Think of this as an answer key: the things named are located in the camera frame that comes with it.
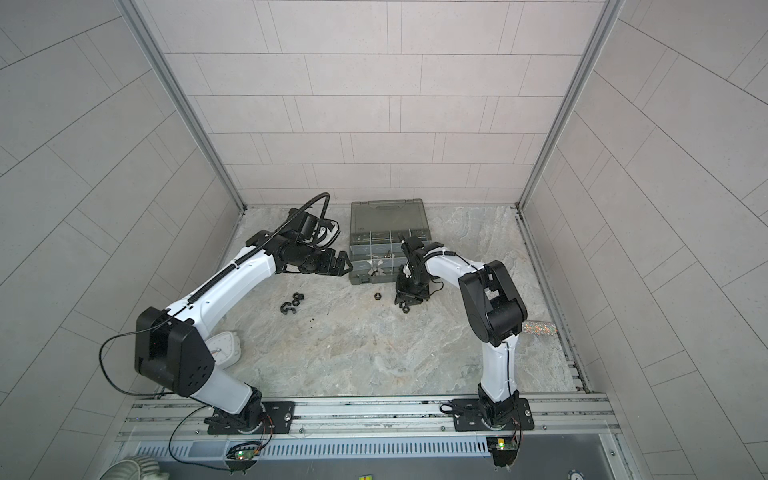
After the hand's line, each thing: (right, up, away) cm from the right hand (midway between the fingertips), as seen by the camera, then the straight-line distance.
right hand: (397, 301), depth 91 cm
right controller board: (+25, -29, -23) cm, 44 cm away
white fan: (-52, -25, -32) cm, 66 cm away
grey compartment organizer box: (-8, +22, +24) cm, 33 cm away
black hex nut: (-6, +1, +1) cm, 6 cm away
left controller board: (-34, -27, -27) cm, 51 cm away
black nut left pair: (-31, +1, +1) cm, 31 cm away
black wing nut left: (-33, -2, -2) cm, 34 cm away
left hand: (-14, +13, -10) cm, 21 cm away
